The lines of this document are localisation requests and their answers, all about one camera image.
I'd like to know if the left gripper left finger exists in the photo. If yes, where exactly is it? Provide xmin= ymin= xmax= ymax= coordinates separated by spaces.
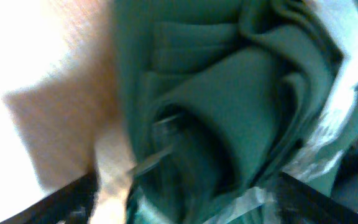
xmin=0 ymin=171 xmax=99 ymax=224

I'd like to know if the green cloth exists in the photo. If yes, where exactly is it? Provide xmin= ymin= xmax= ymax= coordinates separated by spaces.
xmin=112 ymin=0 xmax=358 ymax=223

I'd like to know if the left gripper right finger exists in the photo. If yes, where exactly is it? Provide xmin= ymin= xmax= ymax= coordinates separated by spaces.
xmin=275 ymin=172 xmax=358 ymax=224

